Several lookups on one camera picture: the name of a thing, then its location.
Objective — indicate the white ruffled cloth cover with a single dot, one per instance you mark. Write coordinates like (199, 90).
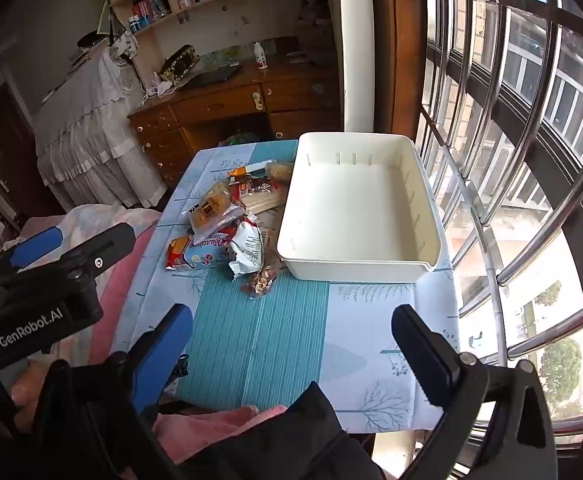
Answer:
(91, 125)

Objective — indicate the floral cloth bag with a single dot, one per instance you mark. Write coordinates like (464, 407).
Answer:
(124, 46)

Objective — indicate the small black and red packet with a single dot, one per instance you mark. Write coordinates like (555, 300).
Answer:
(259, 189)

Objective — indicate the green plastic bag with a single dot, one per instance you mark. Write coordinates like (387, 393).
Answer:
(241, 138)

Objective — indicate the red white apple print packet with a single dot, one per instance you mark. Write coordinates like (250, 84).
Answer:
(249, 246)

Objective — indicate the blue tree print tablecloth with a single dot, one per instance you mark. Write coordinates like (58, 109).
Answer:
(271, 340)

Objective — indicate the maroon white chocolate pie packet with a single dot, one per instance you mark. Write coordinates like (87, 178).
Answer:
(261, 280)

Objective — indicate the white column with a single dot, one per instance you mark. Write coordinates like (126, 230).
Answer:
(354, 45)

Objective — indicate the blue red cookie packet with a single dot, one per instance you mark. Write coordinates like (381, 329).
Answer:
(196, 254)

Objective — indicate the white bottle red label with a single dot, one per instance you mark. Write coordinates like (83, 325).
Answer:
(260, 56)

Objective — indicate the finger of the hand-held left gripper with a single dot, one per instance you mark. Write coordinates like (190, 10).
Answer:
(103, 245)
(36, 249)

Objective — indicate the clear puffed snack packet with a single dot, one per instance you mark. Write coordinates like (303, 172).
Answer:
(211, 207)

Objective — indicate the group of blue bottles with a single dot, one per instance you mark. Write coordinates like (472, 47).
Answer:
(144, 14)

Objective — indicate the white plastic bin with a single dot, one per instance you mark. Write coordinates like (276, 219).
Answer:
(361, 210)

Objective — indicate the pink cloth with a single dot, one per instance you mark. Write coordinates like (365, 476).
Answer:
(206, 425)

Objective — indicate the wooden bookshelf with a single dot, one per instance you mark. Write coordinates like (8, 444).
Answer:
(211, 15)

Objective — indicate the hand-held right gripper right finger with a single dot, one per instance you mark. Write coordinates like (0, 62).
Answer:
(421, 355)

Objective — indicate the metal window grille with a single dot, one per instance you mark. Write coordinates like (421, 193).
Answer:
(546, 252)

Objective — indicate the dark gold patterned box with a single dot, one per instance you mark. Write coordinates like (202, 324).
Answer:
(179, 63)

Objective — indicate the black tray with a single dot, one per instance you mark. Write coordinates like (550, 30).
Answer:
(214, 76)

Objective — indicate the wooden window frame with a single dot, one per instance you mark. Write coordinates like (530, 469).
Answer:
(404, 45)

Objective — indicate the pink floral blanket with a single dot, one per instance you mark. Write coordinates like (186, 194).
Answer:
(121, 260)

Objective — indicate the cream child safety lock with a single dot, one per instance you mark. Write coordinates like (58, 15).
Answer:
(257, 100)

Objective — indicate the wooden desk with drawers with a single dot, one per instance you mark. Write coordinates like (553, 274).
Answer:
(236, 110)

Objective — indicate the black jacket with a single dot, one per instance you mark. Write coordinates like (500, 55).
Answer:
(291, 435)

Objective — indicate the dark wooden door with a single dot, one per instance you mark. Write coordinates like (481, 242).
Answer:
(1, 150)

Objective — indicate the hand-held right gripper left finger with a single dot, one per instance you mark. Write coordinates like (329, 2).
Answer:
(164, 355)

